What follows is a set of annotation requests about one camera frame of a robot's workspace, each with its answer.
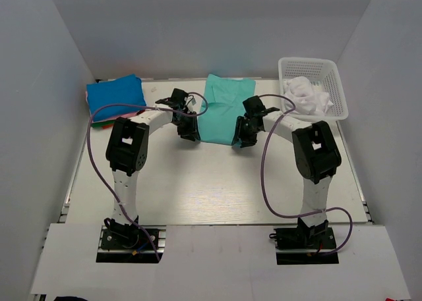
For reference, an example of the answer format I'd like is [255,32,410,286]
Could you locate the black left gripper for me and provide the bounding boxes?
[173,111,201,142]

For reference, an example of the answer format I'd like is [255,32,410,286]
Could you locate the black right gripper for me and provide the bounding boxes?
[232,116,260,148]

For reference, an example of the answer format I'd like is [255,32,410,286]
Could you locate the teal t shirt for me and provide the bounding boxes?
[198,74,256,146]

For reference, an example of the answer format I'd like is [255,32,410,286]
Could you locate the white t shirt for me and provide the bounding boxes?
[283,76,334,116]

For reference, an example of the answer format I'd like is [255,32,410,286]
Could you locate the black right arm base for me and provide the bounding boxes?
[268,227,339,265]

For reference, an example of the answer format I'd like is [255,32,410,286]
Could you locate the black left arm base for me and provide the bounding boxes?
[96,218,166,264]

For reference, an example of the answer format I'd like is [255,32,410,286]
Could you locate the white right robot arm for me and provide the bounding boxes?
[232,95,342,248]

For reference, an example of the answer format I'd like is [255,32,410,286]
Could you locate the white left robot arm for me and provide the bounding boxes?
[105,88,200,248]

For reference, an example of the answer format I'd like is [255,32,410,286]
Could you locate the blue folded t shirt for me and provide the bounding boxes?
[86,74,146,123]

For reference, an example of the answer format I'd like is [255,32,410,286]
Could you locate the green folded t shirt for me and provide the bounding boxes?
[90,119,114,129]

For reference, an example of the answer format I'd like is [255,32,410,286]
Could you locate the white plastic basket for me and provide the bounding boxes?
[278,57,349,123]

